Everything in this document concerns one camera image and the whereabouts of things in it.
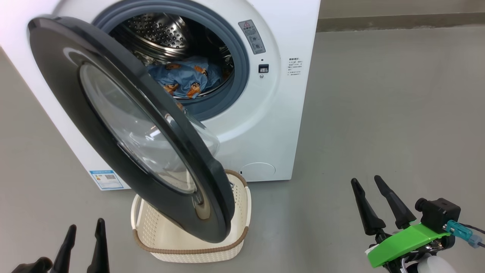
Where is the blue energy label sticker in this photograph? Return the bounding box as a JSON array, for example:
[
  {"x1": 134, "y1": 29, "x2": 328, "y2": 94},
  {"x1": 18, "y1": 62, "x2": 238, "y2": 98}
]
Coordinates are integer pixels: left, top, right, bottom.
[{"x1": 89, "y1": 169, "x2": 124, "y2": 190}]

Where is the cream plastic laundry basket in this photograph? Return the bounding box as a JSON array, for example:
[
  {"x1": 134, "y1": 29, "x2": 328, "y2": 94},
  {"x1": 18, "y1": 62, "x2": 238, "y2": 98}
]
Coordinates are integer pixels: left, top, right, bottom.
[{"x1": 130, "y1": 169, "x2": 252, "y2": 264}]

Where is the grey rubber door gasket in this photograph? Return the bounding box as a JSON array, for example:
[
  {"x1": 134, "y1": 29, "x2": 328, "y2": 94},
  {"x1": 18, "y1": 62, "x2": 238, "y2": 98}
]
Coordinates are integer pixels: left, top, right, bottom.
[{"x1": 92, "y1": 0, "x2": 250, "y2": 121}]

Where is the round filter cover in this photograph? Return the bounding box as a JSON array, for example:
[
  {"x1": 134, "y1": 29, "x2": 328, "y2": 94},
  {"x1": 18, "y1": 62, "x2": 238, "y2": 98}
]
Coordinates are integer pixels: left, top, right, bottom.
[{"x1": 239, "y1": 162, "x2": 277, "y2": 182}]

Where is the teal right camera connector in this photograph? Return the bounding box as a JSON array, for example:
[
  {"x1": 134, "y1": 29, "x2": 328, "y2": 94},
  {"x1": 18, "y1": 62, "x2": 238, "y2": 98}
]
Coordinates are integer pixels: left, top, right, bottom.
[{"x1": 445, "y1": 220, "x2": 483, "y2": 249}]

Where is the white washing machine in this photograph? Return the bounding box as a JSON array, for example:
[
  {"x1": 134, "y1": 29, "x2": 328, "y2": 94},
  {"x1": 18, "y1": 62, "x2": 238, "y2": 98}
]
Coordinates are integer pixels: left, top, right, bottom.
[{"x1": 0, "y1": 0, "x2": 321, "y2": 191}]

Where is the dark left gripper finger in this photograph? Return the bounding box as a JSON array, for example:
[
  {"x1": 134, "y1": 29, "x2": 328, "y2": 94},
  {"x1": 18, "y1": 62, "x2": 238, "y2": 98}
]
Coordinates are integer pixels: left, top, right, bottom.
[
  {"x1": 87, "y1": 218, "x2": 111, "y2": 273},
  {"x1": 50, "y1": 224, "x2": 77, "y2": 273}
]

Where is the steel perforated drum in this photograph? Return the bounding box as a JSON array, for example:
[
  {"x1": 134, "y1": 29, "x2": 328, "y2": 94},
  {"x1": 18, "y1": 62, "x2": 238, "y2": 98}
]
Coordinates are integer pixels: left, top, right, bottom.
[{"x1": 113, "y1": 13, "x2": 233, "y2": 100}]

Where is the grey warning label sticker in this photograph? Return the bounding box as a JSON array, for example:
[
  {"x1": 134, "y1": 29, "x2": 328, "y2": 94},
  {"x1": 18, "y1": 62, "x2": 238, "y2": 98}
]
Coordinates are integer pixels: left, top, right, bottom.
[{"x1": 238, "y1": 19, "x2": 266, "y2": 55}]

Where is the blue bear print garment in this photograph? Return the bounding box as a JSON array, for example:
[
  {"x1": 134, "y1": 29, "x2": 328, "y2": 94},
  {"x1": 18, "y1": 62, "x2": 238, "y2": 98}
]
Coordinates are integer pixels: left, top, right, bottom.
[{"x1": 147, "y1": 56, "x2": 222, "y2": 100}]

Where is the small printed text label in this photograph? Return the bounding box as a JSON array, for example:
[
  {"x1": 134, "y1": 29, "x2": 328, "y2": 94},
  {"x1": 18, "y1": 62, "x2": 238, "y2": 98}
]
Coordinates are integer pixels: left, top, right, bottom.
[{"x1": 287, "y1": 57, "x2": 303, "y2": 77}]

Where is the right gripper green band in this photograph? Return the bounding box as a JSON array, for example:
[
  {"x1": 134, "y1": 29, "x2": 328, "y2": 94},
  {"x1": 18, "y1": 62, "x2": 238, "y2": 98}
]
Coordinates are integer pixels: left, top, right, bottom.
[{"x1": 350, "y1": 175, "x2": 456, "y2": 273}]

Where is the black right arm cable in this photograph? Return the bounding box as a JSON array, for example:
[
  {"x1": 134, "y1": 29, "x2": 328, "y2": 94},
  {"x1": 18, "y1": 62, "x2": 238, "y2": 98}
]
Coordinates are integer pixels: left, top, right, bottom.
[{"x1": 464, "y1": 224, "x2": 485, "y2": 249}]

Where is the black round washing machine door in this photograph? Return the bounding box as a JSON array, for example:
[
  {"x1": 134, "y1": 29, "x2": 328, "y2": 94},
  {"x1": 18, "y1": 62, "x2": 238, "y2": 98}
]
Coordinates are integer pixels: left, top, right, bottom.
[{"x1": 27, "y1": 15, "x2": 236, "y2": 244}]

